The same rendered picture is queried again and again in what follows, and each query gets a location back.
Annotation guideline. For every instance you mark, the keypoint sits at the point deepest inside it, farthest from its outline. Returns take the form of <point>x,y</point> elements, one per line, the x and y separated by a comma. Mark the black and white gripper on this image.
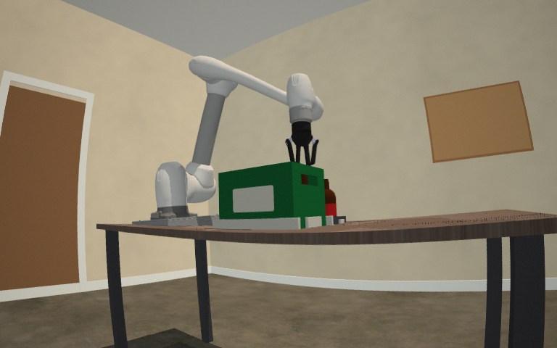
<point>301,136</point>

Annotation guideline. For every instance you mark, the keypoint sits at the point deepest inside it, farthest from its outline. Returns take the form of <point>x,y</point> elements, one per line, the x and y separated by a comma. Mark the green box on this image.
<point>273,191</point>

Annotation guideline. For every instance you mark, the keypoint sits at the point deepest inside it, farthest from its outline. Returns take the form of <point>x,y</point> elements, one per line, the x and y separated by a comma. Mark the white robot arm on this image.
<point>174,184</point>

